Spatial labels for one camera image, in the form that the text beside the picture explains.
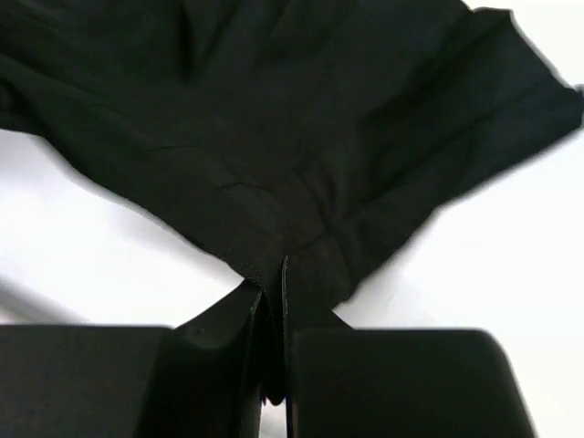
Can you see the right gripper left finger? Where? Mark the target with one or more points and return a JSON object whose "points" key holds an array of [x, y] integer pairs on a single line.
{"points": [[197, 380]]}

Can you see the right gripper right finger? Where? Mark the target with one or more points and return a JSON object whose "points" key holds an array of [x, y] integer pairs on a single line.
{"points": [[404, 382]]}

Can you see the black skirt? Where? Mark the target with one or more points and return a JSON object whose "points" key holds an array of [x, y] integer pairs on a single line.
{"points": [[318, 133]]}

